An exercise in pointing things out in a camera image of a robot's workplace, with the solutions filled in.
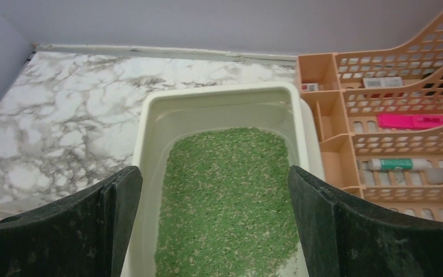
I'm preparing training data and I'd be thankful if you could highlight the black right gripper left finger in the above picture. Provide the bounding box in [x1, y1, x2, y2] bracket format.
[0, 166, 143, 276]

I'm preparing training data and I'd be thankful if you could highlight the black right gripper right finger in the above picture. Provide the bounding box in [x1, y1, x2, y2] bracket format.
[288, 166, 443, 276]

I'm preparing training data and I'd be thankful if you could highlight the green cat litter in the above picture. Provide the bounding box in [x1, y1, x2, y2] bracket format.
[155, 128, 298, 276]

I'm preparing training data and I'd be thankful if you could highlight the white plastic litter box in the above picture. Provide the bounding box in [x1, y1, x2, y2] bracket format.
[122, 81, 325, 276]

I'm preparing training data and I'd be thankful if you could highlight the small white red box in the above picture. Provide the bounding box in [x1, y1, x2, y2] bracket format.
[301, 83, 320, 92]

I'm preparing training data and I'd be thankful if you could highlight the green marker pen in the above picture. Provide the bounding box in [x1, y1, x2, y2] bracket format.
[368, 158, 431, 171]

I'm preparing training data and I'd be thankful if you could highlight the orange mesh file organizer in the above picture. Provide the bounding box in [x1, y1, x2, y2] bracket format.
[295, 11, 443, 222]

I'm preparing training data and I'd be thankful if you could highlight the pink marker pen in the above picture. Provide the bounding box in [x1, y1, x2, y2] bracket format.
[377, 113, 443, 131]

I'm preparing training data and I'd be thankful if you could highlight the white marker pen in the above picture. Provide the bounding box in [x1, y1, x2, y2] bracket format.
[362, 77, 404, 88]

